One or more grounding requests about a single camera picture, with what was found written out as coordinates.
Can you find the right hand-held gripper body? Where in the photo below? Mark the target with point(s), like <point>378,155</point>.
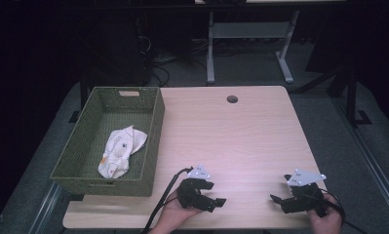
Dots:
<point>307,195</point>

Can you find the person's right hand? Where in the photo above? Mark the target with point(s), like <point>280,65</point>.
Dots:
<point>327,221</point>

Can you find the grey metal desk frame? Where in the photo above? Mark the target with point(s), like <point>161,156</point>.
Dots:
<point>247,31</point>

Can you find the person's left hand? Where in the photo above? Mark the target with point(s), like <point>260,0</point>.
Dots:
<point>172,213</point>

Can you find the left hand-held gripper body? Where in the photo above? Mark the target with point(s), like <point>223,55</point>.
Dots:
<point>190,191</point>

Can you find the white printed cloth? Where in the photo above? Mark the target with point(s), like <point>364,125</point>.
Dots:
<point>119,152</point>

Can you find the black metal stand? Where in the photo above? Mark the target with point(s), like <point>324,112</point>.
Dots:
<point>352,97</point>

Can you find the green woven basket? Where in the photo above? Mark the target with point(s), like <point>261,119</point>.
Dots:
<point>85,152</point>

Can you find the metal floor rail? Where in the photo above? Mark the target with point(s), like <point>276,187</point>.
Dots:
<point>46,208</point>
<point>370,162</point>

